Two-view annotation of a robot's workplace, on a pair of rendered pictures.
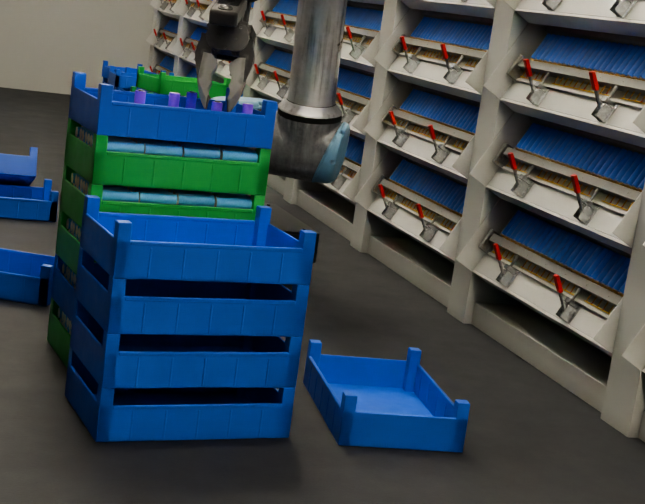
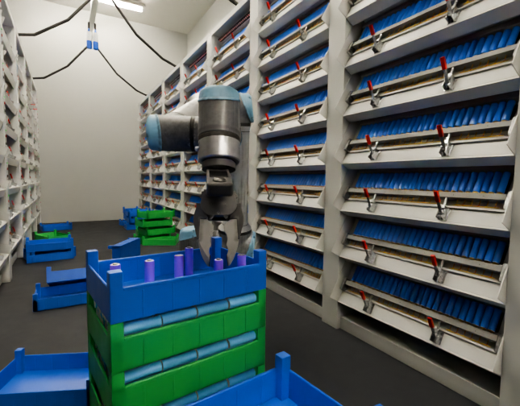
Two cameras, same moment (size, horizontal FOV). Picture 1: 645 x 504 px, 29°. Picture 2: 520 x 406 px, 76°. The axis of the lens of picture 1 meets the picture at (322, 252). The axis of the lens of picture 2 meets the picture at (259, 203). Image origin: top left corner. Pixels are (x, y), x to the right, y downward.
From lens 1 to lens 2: 1.46 m
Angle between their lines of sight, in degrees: 13
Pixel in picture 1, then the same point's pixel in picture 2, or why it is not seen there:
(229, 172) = (237, 317)
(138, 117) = (152, 295)
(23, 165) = (83, 273)
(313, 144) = (241, 246)
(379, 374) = not seen: outside the picture
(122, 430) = not seen: outside the picture
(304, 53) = not seen: hidden behind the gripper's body
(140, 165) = (160, 339)
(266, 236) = (289, 381)
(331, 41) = (243, 192)
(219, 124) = (225, 280)
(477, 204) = (334, 265)
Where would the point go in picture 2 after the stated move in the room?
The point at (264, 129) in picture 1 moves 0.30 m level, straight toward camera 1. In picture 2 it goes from (260, 275) to (325, 347)
